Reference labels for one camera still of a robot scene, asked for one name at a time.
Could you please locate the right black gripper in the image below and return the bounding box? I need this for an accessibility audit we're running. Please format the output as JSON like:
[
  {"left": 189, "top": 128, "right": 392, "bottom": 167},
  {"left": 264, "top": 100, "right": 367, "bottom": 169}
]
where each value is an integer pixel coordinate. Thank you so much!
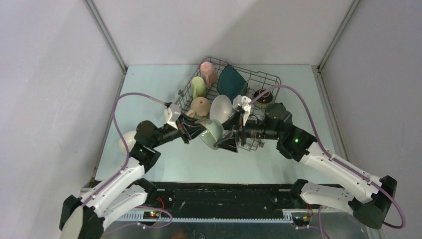
[{"left": 214, "top": 109, "right": 281, "bottom": 152}]

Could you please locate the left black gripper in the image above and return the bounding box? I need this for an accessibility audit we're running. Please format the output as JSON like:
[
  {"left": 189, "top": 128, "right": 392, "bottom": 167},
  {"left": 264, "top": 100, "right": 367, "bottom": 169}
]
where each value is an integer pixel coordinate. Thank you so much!
[{"left": 150, "top": 111, "right": 210, "bottom": 148}]

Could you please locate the green glazed bowl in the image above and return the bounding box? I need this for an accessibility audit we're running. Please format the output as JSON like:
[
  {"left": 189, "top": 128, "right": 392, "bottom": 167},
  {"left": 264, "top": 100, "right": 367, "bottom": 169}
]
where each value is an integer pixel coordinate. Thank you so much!
[{"left": 199, "top": 119, "right": 224, "bottom": 150}]

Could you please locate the tan ceramic mug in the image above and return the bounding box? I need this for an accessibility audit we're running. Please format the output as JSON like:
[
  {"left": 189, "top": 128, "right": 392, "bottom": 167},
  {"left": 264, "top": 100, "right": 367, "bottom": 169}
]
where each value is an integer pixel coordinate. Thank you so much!
[{"left": 186, "top": 97, "right": 211, "bottom": 118}]

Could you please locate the white ceramic plate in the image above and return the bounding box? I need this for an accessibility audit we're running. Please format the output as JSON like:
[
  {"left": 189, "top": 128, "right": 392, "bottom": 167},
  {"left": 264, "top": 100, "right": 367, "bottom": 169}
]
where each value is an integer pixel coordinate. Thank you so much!
[{"left": 209, "top": 95, "right": 233, "bottom": 123}]

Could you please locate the light green ceramic mug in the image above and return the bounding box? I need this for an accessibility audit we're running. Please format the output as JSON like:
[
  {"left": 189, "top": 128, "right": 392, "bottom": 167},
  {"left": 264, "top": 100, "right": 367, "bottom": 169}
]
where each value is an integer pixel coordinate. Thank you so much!
[{"left": 190, "top": 76, "right": 207, "bottom": 99}]

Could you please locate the brown patterned bowl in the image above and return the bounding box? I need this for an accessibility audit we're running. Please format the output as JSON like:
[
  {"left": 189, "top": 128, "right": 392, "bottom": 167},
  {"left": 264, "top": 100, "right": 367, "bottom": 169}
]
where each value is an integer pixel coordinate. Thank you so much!
[{"left": 253, "top": 91, "right": 275, "bottom": 109}]

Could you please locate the teal square plate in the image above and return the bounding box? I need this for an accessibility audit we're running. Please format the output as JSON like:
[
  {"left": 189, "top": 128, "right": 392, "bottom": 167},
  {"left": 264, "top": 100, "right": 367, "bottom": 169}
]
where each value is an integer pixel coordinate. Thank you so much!
[{"left": 216, "top": 65, "right": 248, "bottom": 103}]

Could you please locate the pink ceramic mug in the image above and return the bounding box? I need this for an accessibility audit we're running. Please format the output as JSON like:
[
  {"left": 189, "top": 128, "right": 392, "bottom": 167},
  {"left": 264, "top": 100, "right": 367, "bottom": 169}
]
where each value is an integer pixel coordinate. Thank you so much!
[{"left": 200, "top": 61, "right": 218, "bottom": 87}]

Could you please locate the small white bowl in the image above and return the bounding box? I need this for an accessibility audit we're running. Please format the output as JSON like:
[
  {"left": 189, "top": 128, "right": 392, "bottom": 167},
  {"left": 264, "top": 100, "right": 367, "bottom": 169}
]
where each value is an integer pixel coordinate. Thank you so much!
[{"left": 118, "top": 131, "right": 136, "bottom": 155}]

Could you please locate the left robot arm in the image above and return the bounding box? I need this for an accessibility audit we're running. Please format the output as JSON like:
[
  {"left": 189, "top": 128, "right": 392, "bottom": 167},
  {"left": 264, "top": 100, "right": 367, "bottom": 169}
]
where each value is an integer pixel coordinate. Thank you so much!
[{"left": 59, "top": 115, "right": 213, "bottom": 239}]

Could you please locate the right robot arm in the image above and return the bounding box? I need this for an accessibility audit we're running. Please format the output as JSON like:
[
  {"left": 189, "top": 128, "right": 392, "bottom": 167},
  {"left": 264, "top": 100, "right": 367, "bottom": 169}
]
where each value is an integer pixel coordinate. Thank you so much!
[{"left": 216, "top": 103, "right": 397, "bottom": 229}]

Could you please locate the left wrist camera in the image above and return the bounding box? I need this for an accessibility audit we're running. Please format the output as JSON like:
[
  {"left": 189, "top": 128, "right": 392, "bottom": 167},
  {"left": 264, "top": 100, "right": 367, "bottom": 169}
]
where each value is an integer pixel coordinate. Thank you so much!
[{"left": 164, "top": 102, "right": 181, "bottom": 129}]

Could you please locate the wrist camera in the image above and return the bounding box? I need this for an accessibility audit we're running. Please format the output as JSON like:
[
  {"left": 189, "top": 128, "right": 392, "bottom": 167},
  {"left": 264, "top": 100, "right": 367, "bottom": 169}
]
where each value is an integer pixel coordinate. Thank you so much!
[
  {"left": 164, "top": 102, "right": 181, "bottom": 129},
  {"left": 232, "top": 95, "right": 252, "bottom": 125}
]

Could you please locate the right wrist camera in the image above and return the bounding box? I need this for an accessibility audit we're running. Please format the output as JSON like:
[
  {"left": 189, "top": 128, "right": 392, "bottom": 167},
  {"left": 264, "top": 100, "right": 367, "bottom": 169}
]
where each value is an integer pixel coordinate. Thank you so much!
[{"left": 232, "top": 95, "right": 252, "bottom": 125}]

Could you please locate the grey wire dish rack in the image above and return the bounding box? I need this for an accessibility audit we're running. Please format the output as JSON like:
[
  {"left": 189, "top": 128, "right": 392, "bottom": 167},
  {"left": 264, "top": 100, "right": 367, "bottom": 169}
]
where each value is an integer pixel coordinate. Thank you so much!
[{"left": 176, "top": 57, "right": 282, "bottom": 151}]

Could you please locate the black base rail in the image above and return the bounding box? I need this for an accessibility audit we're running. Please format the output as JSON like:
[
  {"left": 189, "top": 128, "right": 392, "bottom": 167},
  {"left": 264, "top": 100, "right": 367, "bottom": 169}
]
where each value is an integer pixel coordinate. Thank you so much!
[{"left": 91, "top": 179, "right": 363, "bottom": 220}]

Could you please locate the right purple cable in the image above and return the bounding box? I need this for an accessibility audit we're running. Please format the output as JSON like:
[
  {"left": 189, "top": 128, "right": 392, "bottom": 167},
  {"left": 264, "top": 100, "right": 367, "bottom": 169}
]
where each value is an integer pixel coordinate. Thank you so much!
[{"left": 249, "top": 85, "right": 407, "bottom": 239}]

